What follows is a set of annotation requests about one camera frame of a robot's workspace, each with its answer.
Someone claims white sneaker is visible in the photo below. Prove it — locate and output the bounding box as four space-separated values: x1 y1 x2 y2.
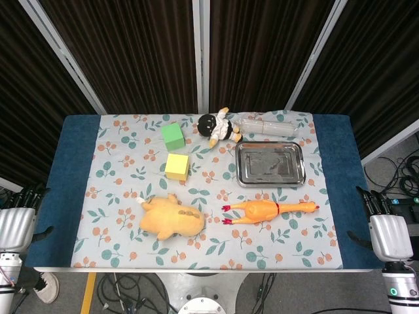
33 272 60 305

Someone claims rectangular stainless steel tray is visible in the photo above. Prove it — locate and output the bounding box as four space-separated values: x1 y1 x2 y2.
234 141 307 188

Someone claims clear plastic bottle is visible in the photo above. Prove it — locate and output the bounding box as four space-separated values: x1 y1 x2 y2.
232 117 301 138

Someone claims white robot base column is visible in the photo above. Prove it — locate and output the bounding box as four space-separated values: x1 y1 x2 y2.
153 271 250 314

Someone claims black floor cable bundle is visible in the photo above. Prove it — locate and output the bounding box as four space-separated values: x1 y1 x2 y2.
362 156 419 199
97 273 179 314

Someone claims yellow plush dinosaur toy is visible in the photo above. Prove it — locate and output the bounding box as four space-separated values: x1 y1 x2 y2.
137 192 208 241

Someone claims yellow floor tape strip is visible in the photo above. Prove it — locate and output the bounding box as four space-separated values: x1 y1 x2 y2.
80 272 98 314

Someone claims floral printed tablecloth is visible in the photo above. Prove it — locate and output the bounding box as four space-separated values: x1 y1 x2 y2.
71 111 345 271

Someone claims aluminium partition post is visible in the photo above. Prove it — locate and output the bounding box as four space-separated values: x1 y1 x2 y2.
283 0 348 111
18 0 109 115
192 0 211 114

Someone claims orange rubber chicken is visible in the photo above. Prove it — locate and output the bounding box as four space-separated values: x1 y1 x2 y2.
221 200 320 226

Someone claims blue felt table mat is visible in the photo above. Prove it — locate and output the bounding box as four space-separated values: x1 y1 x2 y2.
26 114 384 271

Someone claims black-haired doll in white shirt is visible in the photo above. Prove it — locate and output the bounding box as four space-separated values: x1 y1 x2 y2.
197 107 244 149

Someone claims black power strip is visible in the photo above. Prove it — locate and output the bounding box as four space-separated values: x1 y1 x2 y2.
388 196 419 214

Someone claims yellow foam cube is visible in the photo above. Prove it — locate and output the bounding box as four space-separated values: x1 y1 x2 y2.
164 153 191 183

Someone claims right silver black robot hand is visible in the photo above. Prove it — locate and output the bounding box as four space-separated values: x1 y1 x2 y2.
346 186 414 262

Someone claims aluminium partition base rail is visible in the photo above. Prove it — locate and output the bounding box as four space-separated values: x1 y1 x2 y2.
359 118 419 166

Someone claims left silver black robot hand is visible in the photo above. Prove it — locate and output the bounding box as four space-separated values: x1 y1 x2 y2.
0 184 54 253

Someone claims dark pleated partition panel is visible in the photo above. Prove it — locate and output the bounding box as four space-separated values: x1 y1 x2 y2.
293 0 419 158
38 0 199 114
209 0 335 112
0 0 96 194

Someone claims green foam cube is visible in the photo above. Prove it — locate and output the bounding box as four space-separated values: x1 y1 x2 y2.
161 123 187 152

